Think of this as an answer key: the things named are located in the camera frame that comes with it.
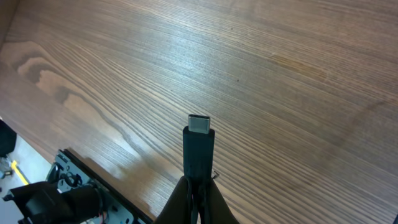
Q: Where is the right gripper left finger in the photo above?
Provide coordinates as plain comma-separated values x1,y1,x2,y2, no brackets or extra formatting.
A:
154,176,190,224

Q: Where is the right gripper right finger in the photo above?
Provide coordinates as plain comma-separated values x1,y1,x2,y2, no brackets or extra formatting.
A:
203,179,239,224

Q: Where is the black USB-C charging cable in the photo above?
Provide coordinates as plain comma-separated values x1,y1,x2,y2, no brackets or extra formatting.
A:
182,114,216,224

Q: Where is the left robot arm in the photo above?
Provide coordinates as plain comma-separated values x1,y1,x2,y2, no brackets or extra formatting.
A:
2,182,104,224

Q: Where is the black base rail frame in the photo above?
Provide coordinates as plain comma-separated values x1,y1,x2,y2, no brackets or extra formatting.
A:
46,149,152,223

